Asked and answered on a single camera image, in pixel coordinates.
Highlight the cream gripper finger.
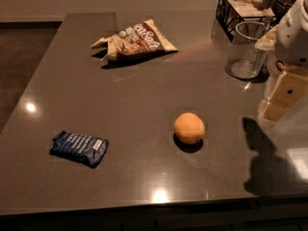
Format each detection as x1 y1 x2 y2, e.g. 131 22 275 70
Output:
260 70 308 121

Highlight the orange fruit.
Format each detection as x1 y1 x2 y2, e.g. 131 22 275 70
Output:
174 113 205 144

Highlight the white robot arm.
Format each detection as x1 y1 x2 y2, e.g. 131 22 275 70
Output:
255 0 308 120

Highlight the blue rxbar wrapper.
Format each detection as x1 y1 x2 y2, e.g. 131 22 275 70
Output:
49 131 109 168

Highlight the clear plastic cup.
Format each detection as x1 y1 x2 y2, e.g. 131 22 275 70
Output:
225 21 270 80

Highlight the brown sea salt chip bag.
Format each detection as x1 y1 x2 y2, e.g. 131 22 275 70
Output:
90 19 178 62

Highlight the black wire basket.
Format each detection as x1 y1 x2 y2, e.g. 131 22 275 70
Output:
216 0 276 41

